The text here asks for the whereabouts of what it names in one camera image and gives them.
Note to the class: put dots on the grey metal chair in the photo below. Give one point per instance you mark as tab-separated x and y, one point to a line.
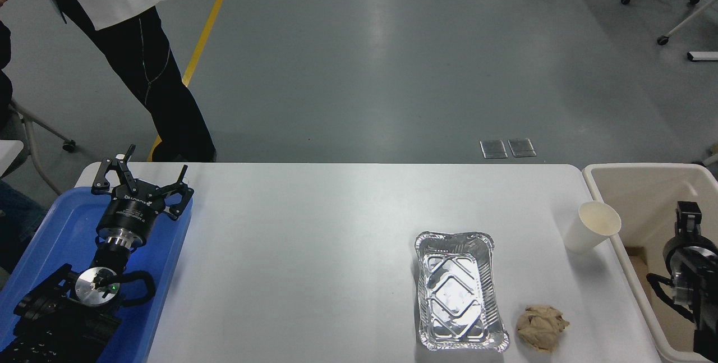
68	146

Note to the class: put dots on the white paper cup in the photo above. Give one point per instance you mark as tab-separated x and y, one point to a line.
589	231

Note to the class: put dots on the white side table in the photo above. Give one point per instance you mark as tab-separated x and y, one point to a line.
8	155

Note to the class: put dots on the crumpled tan paper ball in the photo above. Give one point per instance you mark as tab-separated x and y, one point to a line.
541	326

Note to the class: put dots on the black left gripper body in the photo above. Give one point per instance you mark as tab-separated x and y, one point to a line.
132	214

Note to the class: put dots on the large pale bin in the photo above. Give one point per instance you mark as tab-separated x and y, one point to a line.
634	194

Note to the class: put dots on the white floor bar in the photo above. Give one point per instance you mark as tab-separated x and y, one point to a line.
704	56

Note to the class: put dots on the person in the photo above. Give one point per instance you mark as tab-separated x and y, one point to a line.
146	71

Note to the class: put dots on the rectangular foil tray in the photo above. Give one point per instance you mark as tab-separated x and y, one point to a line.
457	295

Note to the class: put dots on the blue plastic tray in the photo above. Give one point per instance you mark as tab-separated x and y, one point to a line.
56	228

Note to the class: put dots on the metal floor plate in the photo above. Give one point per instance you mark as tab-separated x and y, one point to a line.
493	148
521	147

